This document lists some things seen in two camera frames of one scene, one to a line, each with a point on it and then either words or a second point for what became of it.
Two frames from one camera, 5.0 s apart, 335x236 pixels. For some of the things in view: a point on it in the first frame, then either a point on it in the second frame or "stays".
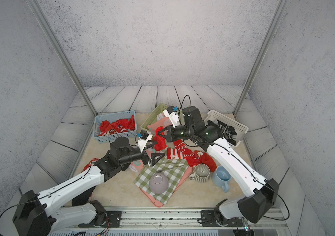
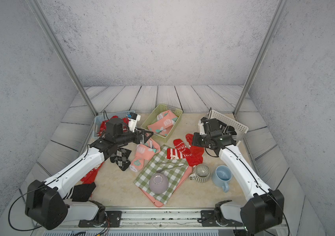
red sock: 159,141 → 197,152
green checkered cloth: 174,169 stays
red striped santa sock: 174,154 stays
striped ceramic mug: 201,173 stays
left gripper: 153,155 → 142,140
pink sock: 136,165 stays
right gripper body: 179,133 → 201,140
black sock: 83,198 stays
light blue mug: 221,178 stays
